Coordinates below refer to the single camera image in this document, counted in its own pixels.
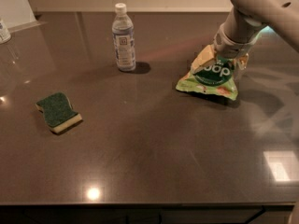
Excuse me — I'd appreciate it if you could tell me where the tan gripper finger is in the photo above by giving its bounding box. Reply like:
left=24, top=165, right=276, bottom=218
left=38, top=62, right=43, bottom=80
left=191, top=45, right=217, bottom=74
left=237, top=54, right=249, bottom=70

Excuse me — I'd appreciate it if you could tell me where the green rice chip bag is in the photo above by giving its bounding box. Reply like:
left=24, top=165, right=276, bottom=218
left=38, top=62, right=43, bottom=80
left=176, top=56, right=238, bottom=101

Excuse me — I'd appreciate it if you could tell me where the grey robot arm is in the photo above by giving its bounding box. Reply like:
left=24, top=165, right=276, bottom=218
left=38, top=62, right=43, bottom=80
left=191, top=0, right=299, bottom=74

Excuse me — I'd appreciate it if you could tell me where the green yellow sponge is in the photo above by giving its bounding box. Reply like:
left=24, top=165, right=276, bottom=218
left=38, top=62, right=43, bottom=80
left=36, top=92, right=82, bottom=134

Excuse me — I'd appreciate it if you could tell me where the clear plastic water bottle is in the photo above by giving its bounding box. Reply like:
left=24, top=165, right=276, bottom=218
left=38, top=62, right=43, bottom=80
left=112, top=3, right=135, bottom=72

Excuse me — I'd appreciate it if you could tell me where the white slanted board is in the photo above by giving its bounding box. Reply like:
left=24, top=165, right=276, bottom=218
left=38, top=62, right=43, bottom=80
left=0, top=0, right=39, bottom=30

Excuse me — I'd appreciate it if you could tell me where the white container at left edge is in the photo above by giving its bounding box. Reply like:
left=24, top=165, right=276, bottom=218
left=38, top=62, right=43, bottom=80
left=0, top=18, right=11, bottom=44

